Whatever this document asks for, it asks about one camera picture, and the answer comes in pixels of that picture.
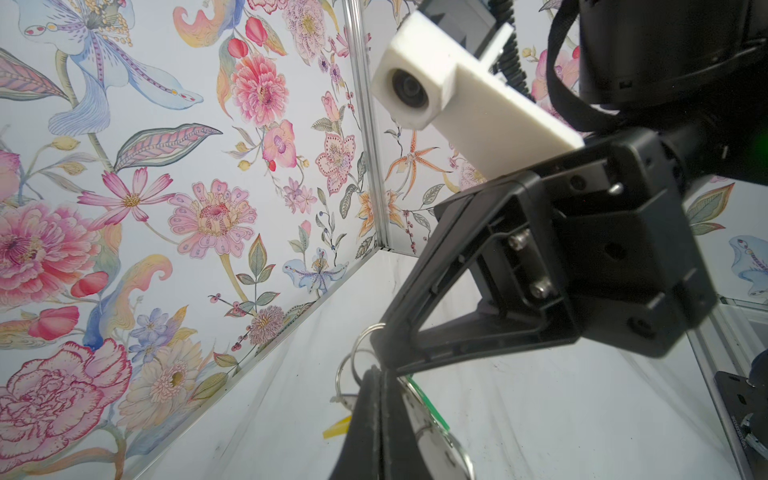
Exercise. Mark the yellow key tag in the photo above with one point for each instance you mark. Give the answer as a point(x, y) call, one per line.
point(339, 428)

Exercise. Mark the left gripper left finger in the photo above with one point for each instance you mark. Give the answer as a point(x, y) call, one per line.
point(361, 454)

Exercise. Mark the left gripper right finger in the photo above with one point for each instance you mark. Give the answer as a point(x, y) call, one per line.
point(402, 416)

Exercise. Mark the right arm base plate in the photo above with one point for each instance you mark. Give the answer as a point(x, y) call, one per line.
point(745, 402)

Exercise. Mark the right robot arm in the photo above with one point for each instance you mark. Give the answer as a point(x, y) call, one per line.
point(611, 66)

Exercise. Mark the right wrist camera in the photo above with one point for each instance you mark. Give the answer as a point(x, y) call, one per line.
point(497, 129)

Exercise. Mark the dark green key tag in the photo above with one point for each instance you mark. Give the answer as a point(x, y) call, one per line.
point(423, 397)

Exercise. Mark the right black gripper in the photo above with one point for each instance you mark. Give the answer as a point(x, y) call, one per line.
point(593, 245)

